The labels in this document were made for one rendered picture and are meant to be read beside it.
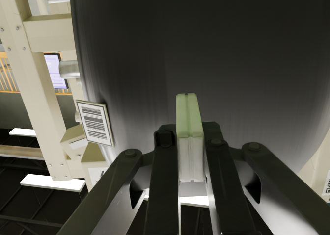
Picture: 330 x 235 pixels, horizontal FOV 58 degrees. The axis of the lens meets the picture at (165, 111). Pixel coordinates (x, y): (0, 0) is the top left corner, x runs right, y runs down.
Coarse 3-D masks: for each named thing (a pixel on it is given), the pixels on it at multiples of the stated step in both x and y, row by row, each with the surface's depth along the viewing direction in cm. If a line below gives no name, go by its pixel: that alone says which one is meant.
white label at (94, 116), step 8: (80, 104) 34; (88, 104) 33; (96, 104) 33; (104, 104) 32; (80, 112) 34; (88, 112) 34; (96, 112) 33; (104, 112) 33; (88, 120) 35; (96, 120) 34; (104, 120) 34; (88, 128) 35; (96, 128) 35; (104, 128) 34; (88, 136) 36; (96, 136) 36; (104, 136) 35; (104, 144) 36; (112, 144) 35
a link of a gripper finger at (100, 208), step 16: (128, 160) 15; (112, 176) 13; (128, 176) 13; (96, 192) 12; (112, 192) 12; (128, 192) 13; (144, 192) 16; (80, 208) 12; (96, 208) 12; (112, 208) 12; (128, 208) 14; (64, 224) 11; (80, 224) 11; (96, 224) 11; (112, 224) 12; (128, 224) 14
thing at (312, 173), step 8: (328, 136) 59; (328, 144) 60; (320, 152) 61; (328, 152) 60; (312, 160) 64; (320, 160) 62; (328, 160) 62; (304, 168) 68; (312, 168) 64; (320, 168) 63; (328, 168) 63; (304, 176) 69; (312, 176) 65; (320, 176) 64; (312, 184) 65; (320, 184) 65; (320, 192) 66; (328, 200) 67
